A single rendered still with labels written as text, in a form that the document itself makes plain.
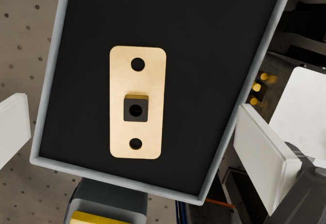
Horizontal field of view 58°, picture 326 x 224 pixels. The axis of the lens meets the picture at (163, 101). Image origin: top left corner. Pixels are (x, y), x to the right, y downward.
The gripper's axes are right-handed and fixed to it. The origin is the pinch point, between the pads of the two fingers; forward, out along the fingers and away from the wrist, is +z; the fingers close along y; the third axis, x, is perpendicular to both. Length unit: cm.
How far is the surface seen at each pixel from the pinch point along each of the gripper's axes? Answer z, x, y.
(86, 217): 4.6, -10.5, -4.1
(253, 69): 3.6, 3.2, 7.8
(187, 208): 23.1, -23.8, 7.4
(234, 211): 24.6, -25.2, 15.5
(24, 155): 50, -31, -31
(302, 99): 9.2, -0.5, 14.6
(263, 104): 11.9, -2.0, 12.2
